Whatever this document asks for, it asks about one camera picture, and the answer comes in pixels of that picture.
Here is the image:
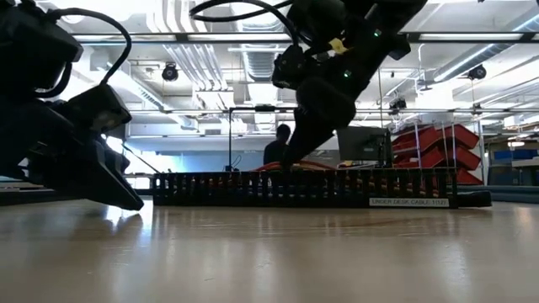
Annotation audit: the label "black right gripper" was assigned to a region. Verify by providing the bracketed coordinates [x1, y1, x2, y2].
[280, 50, 368, 170]

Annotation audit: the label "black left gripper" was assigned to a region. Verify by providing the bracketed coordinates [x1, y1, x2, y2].
[0, 98, 145, 211]

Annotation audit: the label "red cable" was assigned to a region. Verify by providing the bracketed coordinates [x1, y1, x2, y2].
[251, 158, 338, 173]

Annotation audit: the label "black slotted cable tray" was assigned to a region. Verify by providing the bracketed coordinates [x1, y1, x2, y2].
[152, 167, 460, 209]

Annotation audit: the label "black cable tray lid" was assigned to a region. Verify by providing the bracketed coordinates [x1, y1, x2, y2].
[456, 189, 493, 209]

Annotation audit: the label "person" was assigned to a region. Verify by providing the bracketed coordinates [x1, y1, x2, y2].
[262, 123, 293, 167]

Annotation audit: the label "black computer monitor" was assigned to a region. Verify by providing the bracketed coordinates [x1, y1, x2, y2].
[335, 125, 393, 169]

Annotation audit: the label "red storage bin rack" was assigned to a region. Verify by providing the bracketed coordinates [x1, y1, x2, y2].
[391, 123, 484, 186]

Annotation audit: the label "blue storage bins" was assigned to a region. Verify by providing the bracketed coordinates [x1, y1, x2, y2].
[492, 149, 539, 163]

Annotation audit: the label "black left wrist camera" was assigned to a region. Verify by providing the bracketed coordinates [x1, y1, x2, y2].
[52, 82, 134, 135]

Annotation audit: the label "black background rig frame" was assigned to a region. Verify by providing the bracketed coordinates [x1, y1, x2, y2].
[227, 106, 304, 172]

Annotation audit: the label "thin hanging cable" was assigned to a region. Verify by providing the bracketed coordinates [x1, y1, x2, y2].
[376, 66, 384, 130]

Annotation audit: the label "black hanging camera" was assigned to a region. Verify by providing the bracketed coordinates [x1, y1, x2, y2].
[387, 97, 408, 117]
[467, 63, 488, 82]
[161, 62, 180, 83]

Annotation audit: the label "black left camera cable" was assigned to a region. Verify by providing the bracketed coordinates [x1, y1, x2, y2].
[35, 7, 134, 100]

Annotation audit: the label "black camera cable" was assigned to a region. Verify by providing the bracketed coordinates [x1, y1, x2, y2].
[188, 0, 301, 46]
[35, 7, 134, 100]

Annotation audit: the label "black right camera cable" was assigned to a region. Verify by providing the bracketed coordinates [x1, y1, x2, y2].
[188, 0, 301, 46]

